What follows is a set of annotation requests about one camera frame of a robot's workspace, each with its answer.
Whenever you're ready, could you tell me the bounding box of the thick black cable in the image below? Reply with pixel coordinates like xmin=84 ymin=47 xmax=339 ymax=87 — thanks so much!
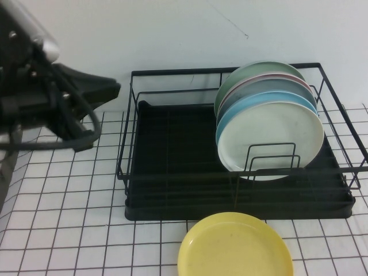
xmin=0 ymin=65 xmax=102 ymax=152

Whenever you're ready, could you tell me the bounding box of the blue plate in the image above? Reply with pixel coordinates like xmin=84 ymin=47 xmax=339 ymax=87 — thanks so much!
xmin=215 ymin=90 xmax=320 ymax=150

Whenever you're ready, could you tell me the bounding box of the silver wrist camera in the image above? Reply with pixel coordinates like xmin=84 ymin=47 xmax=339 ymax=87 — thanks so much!
xmin=16 ymin=0 xmax=62 ymax=63

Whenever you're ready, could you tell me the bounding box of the green plate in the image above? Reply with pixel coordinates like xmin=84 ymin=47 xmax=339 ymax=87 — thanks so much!
xmin=214 ymin=60 xmax=307 ymax=118

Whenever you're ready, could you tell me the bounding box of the white black-checked tablecloth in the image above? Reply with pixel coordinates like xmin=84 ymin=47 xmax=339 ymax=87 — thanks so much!
xmin=0 ymin=105 xmax=368 ymax=276

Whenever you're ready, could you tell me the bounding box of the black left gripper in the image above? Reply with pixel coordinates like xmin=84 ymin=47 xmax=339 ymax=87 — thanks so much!
xmin=0 ymin=63 xmax=122 ymax=153

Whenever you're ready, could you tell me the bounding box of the black wire dish rack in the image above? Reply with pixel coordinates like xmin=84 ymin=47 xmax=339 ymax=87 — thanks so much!
xmin=116 ymin=62 xmax=368 ymax=191

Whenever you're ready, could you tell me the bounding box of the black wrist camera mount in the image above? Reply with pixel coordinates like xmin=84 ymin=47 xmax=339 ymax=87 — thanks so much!
xmin=0 ymin=0 xmax=57 ymax=97

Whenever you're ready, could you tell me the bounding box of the white plate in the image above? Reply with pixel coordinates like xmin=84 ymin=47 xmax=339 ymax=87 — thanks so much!
xmin=217 ymin=100 xmax=326 ymax=182

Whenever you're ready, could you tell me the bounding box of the grey plate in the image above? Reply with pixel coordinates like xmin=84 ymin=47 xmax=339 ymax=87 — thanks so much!
xmin=217 ymin=78 xmax=319 ymax=124

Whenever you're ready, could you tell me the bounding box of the black plastic drip tray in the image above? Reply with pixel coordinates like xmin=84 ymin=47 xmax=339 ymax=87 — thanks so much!
xmin=124 ymin=99 xmax=357 ymax=221

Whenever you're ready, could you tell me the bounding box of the pink plate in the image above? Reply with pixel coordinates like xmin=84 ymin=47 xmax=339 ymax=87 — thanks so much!
xmin=218 ymin=72 xmax=313 ymax=116

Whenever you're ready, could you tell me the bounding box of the yellow plate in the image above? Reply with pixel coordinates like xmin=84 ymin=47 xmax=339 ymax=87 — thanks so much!
xmin=177 ymin=212 xmax=295 ymax=276

